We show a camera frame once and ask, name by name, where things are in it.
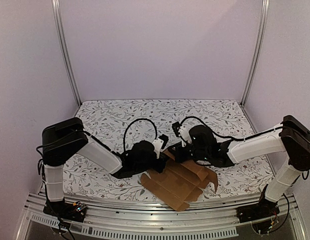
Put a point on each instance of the aluminium frame post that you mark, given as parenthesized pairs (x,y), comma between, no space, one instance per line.
(64,50)
(257,51)

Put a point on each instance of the aluminium front rail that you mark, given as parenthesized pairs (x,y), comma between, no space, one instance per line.
(109,219)

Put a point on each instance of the brown cardboard box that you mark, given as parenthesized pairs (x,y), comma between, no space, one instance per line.
(180,183)

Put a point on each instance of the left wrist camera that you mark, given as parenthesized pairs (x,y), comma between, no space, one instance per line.
(159,144)

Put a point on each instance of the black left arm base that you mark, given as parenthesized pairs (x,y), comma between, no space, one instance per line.
(67,211)

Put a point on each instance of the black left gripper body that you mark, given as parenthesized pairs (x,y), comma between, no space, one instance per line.
(142,167)

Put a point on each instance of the floral patterned table mat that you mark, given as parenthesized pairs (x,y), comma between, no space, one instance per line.
(121,123)

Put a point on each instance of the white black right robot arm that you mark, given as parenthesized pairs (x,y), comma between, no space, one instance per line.
(200,144)

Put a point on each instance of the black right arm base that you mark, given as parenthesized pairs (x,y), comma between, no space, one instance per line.
(256,211)

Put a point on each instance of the right aluminium frame post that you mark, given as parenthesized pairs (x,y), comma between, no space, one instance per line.
(257,51)

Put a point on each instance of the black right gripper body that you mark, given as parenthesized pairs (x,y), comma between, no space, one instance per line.
(180,151)

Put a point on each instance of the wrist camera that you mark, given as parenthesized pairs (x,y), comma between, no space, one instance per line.
(183,133)
(159,144)

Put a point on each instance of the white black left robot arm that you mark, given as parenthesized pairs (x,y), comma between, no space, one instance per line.
(65,139)

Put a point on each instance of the left aluminium frame post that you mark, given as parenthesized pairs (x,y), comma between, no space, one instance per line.
(64,50)

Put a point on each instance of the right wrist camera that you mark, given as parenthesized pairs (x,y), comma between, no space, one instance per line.
(183,133)

